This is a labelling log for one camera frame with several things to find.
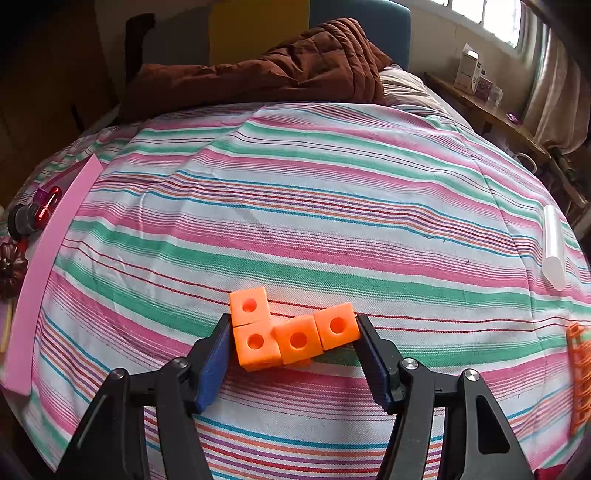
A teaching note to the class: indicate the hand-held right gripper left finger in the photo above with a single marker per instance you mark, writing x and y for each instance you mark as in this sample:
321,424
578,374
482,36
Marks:
214,364

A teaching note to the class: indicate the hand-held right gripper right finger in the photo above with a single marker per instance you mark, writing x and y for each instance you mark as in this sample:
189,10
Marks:
374,364

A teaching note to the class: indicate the orange linked cube block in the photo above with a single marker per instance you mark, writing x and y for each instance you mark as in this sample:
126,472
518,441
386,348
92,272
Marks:
295,341

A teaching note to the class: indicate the pink shallow box tray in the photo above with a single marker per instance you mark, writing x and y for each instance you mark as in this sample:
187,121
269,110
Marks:
41,277

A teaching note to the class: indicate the brown hair claw clip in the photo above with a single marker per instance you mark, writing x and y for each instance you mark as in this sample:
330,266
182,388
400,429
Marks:
11,270

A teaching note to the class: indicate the red shiny clip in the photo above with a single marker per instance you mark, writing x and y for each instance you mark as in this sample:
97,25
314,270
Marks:
48,205

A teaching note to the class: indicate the black grey cylindrical canister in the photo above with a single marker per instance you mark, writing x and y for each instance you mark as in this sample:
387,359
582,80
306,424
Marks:
23,221

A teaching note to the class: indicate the orange lattice plastic piece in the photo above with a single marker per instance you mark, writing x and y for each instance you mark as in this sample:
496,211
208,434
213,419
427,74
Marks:
579,378

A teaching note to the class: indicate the dark red cloth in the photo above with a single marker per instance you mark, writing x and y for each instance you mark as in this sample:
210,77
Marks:
549,474

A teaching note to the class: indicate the translucent white tube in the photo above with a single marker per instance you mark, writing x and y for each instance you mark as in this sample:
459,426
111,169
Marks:
554,249

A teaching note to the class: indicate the wooden side table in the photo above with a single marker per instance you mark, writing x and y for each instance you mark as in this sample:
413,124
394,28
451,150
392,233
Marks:
489,113

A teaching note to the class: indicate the pale pillow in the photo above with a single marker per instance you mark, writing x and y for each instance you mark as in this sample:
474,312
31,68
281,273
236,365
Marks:
411,90

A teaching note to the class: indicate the small purple object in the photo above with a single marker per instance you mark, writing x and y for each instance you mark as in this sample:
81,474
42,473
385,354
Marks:
515,117

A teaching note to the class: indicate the purple small box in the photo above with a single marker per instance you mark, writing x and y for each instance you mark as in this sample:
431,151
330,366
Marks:
484,85

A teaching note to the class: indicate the brown quilted blanket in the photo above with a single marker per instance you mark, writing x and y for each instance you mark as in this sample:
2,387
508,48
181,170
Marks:
277,69

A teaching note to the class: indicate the white carton box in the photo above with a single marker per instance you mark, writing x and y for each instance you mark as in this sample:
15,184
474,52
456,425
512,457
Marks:
466,69

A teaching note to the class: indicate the beige patterned curtain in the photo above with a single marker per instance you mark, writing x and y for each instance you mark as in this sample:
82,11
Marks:
554,92

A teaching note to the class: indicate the wooden wardrobe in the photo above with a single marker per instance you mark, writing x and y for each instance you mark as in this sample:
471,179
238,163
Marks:
46,69

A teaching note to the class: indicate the grey yellow blue headboard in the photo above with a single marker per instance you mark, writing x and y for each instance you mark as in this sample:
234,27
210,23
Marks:
258,18

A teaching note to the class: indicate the window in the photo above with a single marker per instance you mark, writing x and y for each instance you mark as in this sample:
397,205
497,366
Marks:
503,18

